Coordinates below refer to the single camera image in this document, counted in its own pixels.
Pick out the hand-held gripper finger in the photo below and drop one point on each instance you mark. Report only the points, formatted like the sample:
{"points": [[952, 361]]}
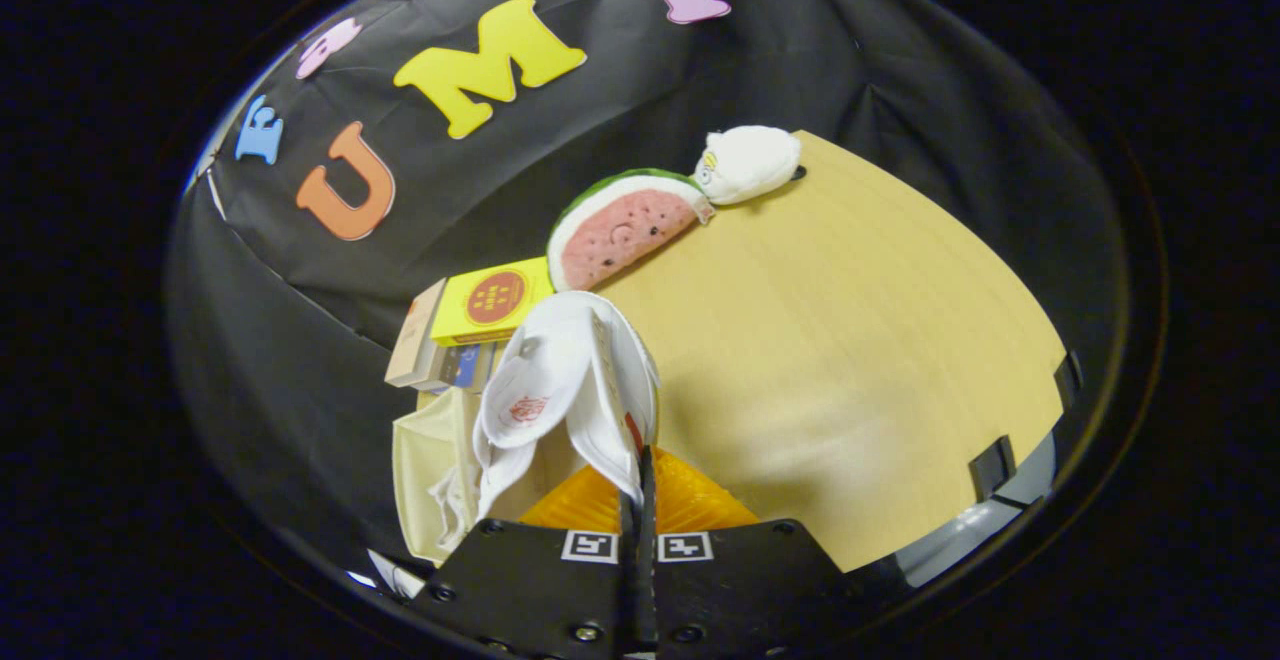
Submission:
{"points": [[630, 580], [650, 580]]}

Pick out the cream fabric storage box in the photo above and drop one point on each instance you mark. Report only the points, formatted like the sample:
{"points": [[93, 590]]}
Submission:
{"points": [[425, 460]]}

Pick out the blue book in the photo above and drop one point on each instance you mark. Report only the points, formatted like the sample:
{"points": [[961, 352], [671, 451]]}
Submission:
{"points": [[468, 365]]}

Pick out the grey book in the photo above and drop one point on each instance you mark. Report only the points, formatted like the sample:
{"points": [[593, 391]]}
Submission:
{"points": [[435, 365]]}

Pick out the yellow book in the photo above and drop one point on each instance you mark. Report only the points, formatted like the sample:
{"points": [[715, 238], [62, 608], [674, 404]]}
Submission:
{"points": [[490, 300]]}

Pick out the beige book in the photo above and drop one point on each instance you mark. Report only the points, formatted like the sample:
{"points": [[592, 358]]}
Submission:
{"points": [[412, 340]]}

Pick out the watermelon slice plush toy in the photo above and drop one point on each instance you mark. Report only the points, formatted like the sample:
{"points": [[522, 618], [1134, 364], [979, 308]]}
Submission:
{"points": [[620, 235]]}

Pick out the white plush toy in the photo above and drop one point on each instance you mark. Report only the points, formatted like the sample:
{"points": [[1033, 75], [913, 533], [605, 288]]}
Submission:
{"points": [[750, 162]]}

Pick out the black table bracket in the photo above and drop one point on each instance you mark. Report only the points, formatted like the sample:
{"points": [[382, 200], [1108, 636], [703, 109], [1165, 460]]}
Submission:
{"points": [[1068, 378], [992, 468]]}

